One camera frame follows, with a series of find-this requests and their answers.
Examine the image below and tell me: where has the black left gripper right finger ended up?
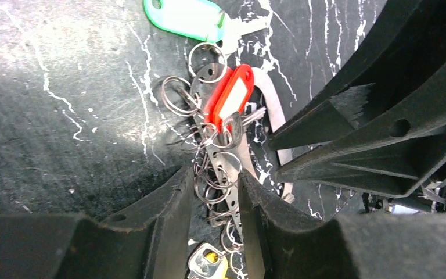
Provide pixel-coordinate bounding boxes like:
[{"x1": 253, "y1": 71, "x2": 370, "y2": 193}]
[{"x1": 238, "y1": 171, "x2": 446, "y2": 278}]

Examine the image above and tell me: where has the green key tag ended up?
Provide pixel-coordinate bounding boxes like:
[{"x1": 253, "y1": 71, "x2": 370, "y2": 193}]
[{"x1": 143, "y1": 0, "x2": 270, "y2": 55}]

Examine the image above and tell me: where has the yellow key tag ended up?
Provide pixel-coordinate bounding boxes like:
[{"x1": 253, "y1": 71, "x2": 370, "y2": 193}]
[{"x1": 187, "y1": 243, "x2": 229, "y2": 279}]

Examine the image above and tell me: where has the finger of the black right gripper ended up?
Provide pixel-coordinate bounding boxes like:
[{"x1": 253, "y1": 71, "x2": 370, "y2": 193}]
[
  {"x1": 277, "y1": 63, "x2": 446, "y2": 198},
  {"x1": 269, "y1": 1, "x2": 446, "y2": 150}
]

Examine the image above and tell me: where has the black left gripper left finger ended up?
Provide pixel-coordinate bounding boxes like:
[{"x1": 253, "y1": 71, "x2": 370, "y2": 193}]
[{"x1": 0, "y1": 168, "x2": 194, "y2": 278}]

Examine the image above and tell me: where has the red key tag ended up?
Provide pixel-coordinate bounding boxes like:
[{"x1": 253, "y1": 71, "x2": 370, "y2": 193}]
[{"x1": 202, "y1": 63, "x2": 256, "y2": 135}]

